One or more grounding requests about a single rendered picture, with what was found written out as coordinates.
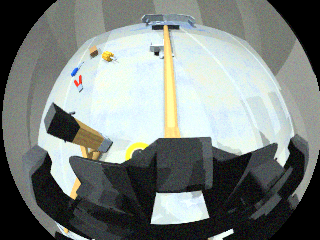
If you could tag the yellow ring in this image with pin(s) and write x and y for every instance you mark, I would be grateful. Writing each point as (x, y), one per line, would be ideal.
(137, 147)

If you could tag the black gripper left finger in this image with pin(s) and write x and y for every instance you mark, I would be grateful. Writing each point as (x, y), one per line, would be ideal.
(135, 178)

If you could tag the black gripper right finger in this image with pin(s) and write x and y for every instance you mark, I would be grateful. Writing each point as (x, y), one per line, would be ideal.
(229, 171)

